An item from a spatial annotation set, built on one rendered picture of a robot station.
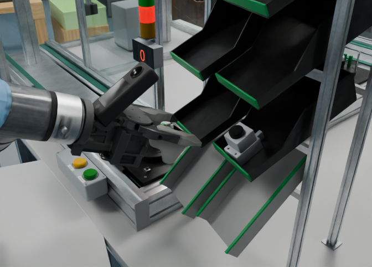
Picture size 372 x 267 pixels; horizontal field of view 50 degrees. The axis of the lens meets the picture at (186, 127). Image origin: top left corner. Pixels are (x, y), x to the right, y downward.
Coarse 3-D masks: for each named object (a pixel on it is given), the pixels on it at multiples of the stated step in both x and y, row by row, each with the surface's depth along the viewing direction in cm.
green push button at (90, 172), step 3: (90, 168) 118; (84, 171) 117; (87, 171) 117; (90, 171) 117; (93, 171) 117; (96, 171) 117; (84, 174) 115; (87, 174) 115; (90, 174) 115; (93, 174) 115; (96, 174) 116; (84, 177) 115; (87, 177) 115; (90, 177) 115; (93, 177) 115
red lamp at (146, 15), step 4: (140, 8) 124; (144, 8) 124; (148, 8) 124; (152, 8) 124; (140, 12) 125; (144, 12) 124; (148, 12) 124; (152, 12) 125; (140, 16) 126; (144, 16) 125; (148, 16) 125; (152, 16) 126; (140, 20) 127; (144, 20) 126; (148, 20) 126; (152, 20) 126
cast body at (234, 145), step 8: (232, 128) 80; (240, 128) 79; (248, 128) 80; (224, 136) 81; (232, 136) 79; (240, 136) 79; (248, 136) 79; (256, 136) 82; (232, 144) 80; (240, 144) 78; (248, 144) 80; (256, 144) 81; (232, 152) 81; (240, 152) 80; (248, 152) 81; (256, 152) 82; (240, 160) 80; (248, 160) 82
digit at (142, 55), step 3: (138, 45) 132; (141, 45) 131; (138, 48) 133; (141, 48) 131; (144, 48) 130; (138, 51) 133; (141, 51) 132; (144, 51) 130; (138, 54) 134; (141, 54) 133; (144, 54) 131; (138, 57) 135; (141, 57) 133; (144, 57) 131; (141, 60) 134; (144, 60) 132
